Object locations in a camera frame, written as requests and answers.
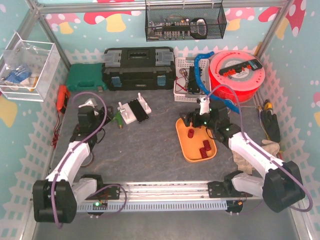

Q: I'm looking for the beige work glove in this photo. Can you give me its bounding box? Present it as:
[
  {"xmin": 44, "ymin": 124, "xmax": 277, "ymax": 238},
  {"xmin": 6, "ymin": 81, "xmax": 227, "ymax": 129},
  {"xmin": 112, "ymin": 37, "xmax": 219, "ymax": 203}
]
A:
[{"xmin": 232, "ymin": 139, "xmax": 280, "ymax": 175}]

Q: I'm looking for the white peg base plate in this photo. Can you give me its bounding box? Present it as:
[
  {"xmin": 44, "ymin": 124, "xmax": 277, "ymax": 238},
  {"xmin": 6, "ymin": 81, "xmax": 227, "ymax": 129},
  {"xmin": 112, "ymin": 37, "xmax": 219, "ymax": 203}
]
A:
[{"xmin": 117, "ymin": 92, "xmax": 152, "ymax": 125}]

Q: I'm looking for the green hose nozzle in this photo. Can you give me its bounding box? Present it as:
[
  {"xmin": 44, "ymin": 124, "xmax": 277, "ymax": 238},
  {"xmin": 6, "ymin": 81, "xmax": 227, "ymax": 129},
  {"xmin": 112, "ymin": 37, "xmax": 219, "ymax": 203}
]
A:
[{"xmin": 110, "ymin": 111, "xmax": 124, "ymax": 129}]

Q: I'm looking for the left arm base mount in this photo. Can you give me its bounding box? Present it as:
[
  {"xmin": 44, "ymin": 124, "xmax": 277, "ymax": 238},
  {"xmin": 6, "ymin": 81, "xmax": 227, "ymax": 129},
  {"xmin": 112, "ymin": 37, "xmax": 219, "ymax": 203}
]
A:
[{"xmin": 85, "ymin": 184, "xmax": 121, "ymax": 201}]

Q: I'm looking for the green tool case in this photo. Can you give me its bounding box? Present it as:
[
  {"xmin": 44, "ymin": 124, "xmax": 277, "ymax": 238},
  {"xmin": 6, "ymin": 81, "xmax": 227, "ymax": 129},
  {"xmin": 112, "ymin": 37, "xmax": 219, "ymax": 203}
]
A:
[{"xmin": 65, "ymin": 63, "xmax": 108, "ymax": 92}]

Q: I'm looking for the black work glove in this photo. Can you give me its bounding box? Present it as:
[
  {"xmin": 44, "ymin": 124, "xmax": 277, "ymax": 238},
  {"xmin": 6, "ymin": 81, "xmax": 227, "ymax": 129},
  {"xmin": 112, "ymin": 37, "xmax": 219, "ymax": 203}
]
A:
[{"xmin": 260, "ymin": 110, "xmax": 281, "ymax": 143}]

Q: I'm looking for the grey slotted cable duct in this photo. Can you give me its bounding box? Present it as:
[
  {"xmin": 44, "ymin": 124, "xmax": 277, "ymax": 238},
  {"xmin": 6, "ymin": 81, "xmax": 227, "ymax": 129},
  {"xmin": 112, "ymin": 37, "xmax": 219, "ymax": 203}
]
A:
[{"xmin": 77, "ymin": 200, "xmax": 228, "ymax": 213}]

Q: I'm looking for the clear acrylic box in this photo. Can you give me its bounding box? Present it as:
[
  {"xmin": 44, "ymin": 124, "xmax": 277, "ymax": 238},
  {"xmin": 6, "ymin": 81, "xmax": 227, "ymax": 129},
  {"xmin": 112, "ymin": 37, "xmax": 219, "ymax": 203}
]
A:
[{"xmin": 0, "ymin": 32, "xmax": 61, "ymax": 102}]

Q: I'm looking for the blue corrugated hose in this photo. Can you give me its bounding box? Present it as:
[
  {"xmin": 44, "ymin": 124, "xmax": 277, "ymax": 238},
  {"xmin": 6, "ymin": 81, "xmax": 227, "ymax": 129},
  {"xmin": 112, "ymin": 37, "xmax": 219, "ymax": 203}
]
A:
[{"xmin": 194, "ymin": 51, "xmax": 241, "ymax": 113}]

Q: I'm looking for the yellow black screwdriver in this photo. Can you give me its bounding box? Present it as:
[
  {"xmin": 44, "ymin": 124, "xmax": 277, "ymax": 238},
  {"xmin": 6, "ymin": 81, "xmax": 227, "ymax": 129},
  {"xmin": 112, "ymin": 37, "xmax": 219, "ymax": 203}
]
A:
[{"xmin": 258, "ymin": 99, "xmax": 273, "ymax": 112}]

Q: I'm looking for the black toolbox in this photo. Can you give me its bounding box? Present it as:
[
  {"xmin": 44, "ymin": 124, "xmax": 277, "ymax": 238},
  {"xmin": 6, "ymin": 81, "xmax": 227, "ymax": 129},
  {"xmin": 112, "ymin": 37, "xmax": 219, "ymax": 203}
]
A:
[{"xmin": 101, "ymin": 46, "xmax": 177, "ymax": 91}]

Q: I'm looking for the blue white glove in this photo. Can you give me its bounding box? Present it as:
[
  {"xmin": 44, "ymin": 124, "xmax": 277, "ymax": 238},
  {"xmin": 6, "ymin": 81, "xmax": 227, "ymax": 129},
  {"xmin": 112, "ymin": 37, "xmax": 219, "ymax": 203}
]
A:
[{"xmin": 4, "ymin": 65, "xmax": 32, "ymax": 85}]

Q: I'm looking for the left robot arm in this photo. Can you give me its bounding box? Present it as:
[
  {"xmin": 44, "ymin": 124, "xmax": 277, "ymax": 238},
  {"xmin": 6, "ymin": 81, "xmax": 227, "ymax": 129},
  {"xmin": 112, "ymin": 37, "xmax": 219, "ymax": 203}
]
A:
[{"xmin": 32, "ymin": 98, "xmax": 113, "ymax": 226}]

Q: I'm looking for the black ribbed rail block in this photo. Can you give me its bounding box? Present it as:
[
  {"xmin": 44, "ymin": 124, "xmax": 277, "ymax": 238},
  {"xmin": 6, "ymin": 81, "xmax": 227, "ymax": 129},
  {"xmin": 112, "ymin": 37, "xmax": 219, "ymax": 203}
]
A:
[{"xmin": 128, "ymin": 99, "xmax": 149, "ymax": 124}]

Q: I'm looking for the orange plastic tray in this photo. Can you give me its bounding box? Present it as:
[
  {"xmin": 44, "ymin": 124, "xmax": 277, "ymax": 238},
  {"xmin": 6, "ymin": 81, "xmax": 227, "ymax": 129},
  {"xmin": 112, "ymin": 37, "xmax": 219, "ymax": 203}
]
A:
[{"xmin": 175, "ymin": 118, "xmax": 217, "ymax": 163}]

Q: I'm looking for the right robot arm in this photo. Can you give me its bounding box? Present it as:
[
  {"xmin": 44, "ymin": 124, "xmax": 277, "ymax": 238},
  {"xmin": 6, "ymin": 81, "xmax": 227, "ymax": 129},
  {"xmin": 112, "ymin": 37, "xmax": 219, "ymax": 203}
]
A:
[{"xmin": 179, "ymin": 97, "xmax": 308, "ymax": 213}]

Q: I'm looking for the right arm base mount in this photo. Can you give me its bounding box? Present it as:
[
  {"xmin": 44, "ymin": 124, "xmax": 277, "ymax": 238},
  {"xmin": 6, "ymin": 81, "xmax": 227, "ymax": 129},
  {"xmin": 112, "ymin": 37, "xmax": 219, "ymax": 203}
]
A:
[{"xmin": 207, "ymin": 180, "xmax": 253, "ymax": 198}]

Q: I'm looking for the black mesh wire basket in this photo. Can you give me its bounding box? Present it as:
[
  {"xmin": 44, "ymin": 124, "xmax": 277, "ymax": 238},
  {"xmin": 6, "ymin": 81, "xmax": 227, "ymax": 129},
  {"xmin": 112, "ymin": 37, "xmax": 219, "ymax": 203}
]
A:
[{"xmin": 144, "ymin": 2, "xmax": 227, "ymax": 42}]

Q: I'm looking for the red cylinder bushing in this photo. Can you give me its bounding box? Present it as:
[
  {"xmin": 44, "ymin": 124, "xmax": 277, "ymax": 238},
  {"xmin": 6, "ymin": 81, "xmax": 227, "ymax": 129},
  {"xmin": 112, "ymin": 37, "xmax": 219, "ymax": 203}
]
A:
[{"xmin": 187, "ymin": 128, "xmax": 195, "ymax": 139}]

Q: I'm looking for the white plastic basket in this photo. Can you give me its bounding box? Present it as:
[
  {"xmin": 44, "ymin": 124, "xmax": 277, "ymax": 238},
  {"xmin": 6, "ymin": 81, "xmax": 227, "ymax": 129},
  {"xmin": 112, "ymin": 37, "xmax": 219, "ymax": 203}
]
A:
[{"xmin": 173, "ymin": 57, "xmax": 212, "ymax": 103}]

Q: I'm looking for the black terminal strip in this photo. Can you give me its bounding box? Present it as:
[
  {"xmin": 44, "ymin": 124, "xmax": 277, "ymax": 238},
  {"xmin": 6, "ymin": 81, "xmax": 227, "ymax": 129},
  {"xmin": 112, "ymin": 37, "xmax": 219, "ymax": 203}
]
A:
[{"xmin": 218, "ymin": 59, "xmax": 263, "ymax": 77}]

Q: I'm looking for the brown tape roll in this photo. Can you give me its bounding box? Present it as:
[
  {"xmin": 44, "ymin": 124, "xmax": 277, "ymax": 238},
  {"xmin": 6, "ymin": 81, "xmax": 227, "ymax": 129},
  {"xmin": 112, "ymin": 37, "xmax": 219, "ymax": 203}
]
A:
[{"xmin": 82, "ymin": 152, "xmax": 95, "ymax": 168}]

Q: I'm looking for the orange multimeter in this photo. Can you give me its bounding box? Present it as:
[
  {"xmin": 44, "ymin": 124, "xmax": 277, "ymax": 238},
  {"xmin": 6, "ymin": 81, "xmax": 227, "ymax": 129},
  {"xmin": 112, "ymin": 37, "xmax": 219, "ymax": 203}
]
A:
[{"xmin": 56, "ymin": 85, "xmax": 71, "ymax": 115}]

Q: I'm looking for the red filament spool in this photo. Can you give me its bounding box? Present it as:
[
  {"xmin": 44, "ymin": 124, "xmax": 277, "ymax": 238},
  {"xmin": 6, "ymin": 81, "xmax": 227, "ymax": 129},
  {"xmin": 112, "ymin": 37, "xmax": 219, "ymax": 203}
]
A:
[{"xmin": 208, "ymin": 50, "xmax": 266, "ymax": 103}]

